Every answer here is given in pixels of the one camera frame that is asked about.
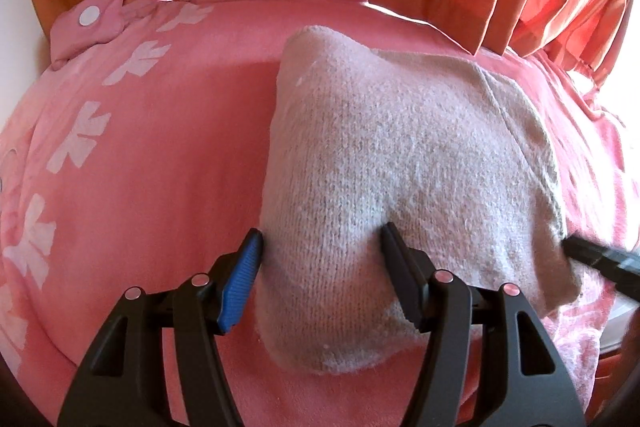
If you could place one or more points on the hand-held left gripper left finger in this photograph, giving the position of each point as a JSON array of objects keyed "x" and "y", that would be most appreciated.
[{"x": 244, "y": 272}]

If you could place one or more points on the cream sweater with black hearts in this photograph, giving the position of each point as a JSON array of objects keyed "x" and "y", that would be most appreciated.
[{"x": 400, "y": 147}]

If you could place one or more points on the pink blanket with white bows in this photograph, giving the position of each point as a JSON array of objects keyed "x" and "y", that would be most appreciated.
[{"x": 175, "y": 157}]

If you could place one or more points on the pink pillow with white dots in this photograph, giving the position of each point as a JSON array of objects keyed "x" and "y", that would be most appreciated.
[{"x": 107, "y": 29}]

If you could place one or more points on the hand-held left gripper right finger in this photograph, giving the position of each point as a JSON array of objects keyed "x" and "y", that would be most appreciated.
[{"x": 402, "y": 272}]

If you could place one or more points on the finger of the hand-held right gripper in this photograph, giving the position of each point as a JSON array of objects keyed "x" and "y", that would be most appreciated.
[{"x": 605, "y": 259}]

